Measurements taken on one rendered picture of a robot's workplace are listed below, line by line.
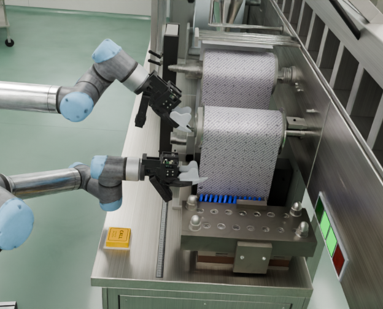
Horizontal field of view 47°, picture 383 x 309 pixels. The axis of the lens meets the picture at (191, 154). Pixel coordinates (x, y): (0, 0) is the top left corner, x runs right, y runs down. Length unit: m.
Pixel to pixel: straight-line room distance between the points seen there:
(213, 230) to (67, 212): 1.79
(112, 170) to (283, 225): 0.55
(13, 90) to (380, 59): 0.89
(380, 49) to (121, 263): 0.92
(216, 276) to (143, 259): 0.23
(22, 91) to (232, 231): 0.70
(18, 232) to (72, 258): 1.52
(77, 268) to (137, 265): 1.27
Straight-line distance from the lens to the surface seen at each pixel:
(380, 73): 0.98
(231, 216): 1.38
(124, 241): 1.42
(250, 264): 1.36
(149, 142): 1.95
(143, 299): 1.42
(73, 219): 2.94
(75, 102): 1.16
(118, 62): 1.25
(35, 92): 1.23
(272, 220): 1.40
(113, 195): 1.43
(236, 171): 1.40
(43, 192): 1.41
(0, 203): 1.17
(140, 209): 1.58
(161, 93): 1.29
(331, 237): 1.14
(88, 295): 2.50
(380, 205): 0.92
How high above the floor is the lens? 1.91
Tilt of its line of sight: 32 degrees down
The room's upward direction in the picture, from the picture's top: 5 degrees clockwise
